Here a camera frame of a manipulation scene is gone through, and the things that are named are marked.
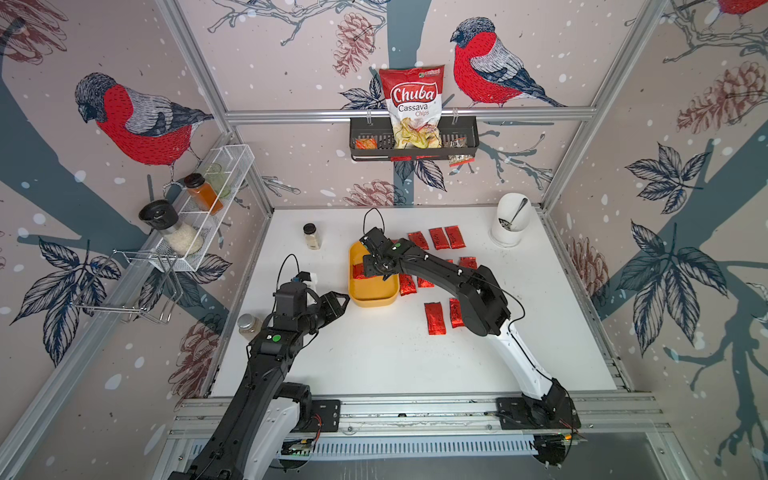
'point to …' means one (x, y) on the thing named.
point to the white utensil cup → (507, 204)
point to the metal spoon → (508, 225)
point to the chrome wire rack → (139, 284)
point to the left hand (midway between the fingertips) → (349, 294)
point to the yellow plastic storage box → (370, 291)
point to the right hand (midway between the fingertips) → (370, 267)
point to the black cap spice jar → (312, 238)
